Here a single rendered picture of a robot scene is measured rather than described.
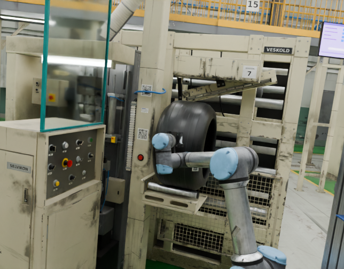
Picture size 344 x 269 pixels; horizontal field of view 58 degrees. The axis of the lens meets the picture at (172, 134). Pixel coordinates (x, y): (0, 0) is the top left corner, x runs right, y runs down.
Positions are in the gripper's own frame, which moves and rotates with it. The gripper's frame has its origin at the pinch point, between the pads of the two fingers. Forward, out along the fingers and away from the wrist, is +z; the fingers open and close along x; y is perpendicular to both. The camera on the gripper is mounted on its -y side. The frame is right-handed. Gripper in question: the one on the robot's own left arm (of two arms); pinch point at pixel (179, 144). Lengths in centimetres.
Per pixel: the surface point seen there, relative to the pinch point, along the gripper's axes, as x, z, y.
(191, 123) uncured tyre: -4.2, 4.8, 12.9
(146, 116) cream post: 30.4, 19.8, 14.2
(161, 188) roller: 12.6, 17.5, -30.2
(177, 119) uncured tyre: 4.8, 5.7, 14.4
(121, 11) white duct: 70, 38, 90
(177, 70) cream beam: 21, 42, 50
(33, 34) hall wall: 753, 682, 255
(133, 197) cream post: 35, 27, -42
